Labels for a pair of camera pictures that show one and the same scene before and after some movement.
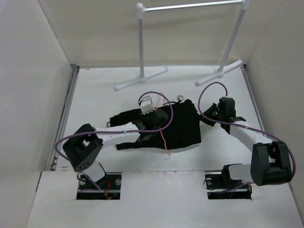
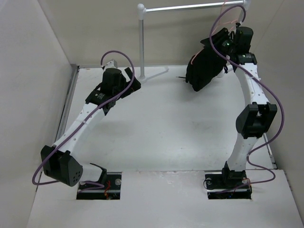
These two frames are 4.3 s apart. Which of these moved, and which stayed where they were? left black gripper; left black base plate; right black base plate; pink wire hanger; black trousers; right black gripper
Moved: pink wire hanger; right black gripper; left black gripper; black trousers
Stayed: right black base plate; left black base plate
